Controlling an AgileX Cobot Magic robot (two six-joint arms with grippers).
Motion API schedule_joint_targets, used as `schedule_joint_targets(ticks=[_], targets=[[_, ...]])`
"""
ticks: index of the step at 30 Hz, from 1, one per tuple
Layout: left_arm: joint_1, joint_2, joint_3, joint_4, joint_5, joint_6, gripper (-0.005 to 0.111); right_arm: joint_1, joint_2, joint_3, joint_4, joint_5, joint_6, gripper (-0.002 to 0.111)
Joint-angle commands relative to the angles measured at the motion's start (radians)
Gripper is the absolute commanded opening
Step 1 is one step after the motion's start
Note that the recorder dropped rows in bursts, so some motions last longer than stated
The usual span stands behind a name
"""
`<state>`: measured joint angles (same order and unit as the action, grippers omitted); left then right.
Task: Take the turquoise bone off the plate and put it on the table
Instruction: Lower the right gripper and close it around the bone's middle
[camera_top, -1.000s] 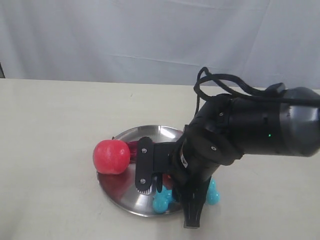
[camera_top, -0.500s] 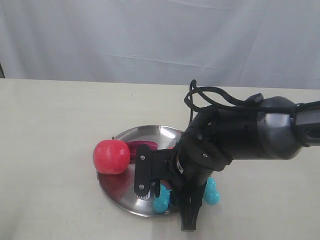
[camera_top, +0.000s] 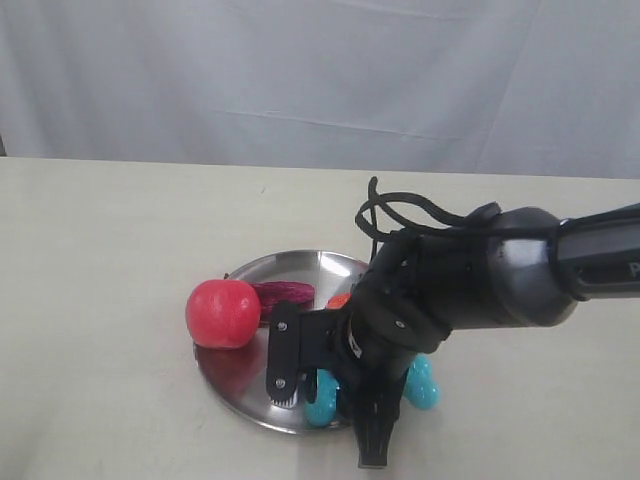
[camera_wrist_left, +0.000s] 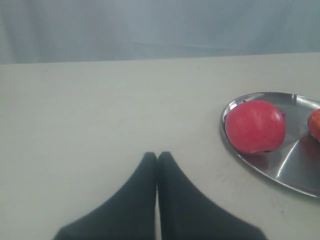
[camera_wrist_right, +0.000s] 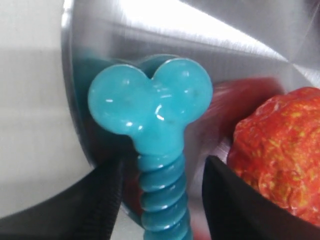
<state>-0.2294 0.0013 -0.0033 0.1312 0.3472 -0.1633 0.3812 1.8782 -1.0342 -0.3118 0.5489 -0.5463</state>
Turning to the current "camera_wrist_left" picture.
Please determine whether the red apple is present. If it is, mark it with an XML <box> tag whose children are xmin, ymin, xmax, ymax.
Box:
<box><xmin>225</xmin><ymin>100</ymin><xmax>286</xmax><ymax>156</ymax></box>

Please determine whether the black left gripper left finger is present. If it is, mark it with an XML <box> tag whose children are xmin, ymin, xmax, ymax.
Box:
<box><xmin>54</xmin><ymin>152</ymin><xmax>157</xmax><ymax>240</ymax></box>

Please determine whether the round stainless steel plate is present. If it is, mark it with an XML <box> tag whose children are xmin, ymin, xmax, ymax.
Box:
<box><xmin>219</xmin><ymin>92</ymin><xmax>320</xmax><ymax>199</ymax></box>

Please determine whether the white backdrop cloth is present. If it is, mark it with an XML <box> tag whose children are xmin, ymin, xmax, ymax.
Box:
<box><xmin>0</xmin><ymin>0</ymin><xmax>320</xmax><ymax>64</ymax></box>

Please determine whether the small orange pumpkin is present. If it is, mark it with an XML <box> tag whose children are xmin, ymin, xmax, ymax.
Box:
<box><xmin>307</xmin><ymin>109</ymin><xmax>320</xmax><ymax>141</ymax></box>

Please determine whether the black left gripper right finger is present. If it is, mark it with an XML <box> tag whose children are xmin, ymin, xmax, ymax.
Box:
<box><xmin>157</xmin><ymin>151</ymin><xmax>266</xmax><ymax>240</ymax></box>

